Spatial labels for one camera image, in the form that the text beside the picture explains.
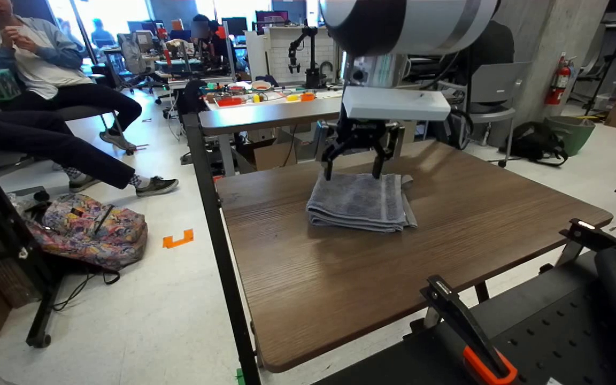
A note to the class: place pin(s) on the black backpack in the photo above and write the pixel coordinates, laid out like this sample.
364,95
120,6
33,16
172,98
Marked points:
535,141

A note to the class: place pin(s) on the folded grey towel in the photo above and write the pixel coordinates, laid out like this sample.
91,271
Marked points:
359,202

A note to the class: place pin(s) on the colourful patterned backpack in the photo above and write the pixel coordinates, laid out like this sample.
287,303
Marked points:
91,232

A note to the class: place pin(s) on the grey table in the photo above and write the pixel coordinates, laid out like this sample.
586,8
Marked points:
265,113

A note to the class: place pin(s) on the office chair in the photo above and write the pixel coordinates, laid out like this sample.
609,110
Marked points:
136,59

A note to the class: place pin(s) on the red fire extinguisher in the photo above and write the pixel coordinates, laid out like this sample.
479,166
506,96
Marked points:
558,83

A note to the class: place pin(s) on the monitor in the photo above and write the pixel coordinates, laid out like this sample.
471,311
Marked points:
235,25
271,19

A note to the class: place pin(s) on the person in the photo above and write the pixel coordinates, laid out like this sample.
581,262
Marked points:
46,64
56,144
207,38

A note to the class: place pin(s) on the green bin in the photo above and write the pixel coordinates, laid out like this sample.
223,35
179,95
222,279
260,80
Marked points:
572,133

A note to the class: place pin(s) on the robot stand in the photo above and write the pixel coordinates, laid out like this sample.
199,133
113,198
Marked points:
548,331

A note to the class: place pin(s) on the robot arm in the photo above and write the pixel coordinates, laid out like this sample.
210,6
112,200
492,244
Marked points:
415,21

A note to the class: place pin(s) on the small black robot arm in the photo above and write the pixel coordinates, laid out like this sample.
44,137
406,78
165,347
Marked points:
310,59

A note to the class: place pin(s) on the black pole stand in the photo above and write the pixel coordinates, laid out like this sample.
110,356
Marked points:
216,224

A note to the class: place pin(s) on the orange tape piece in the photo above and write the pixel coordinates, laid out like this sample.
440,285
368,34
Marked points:
177,240

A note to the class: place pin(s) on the grey chair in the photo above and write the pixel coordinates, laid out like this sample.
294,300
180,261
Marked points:
492,91

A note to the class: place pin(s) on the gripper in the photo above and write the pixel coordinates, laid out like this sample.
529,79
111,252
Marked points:
364,131

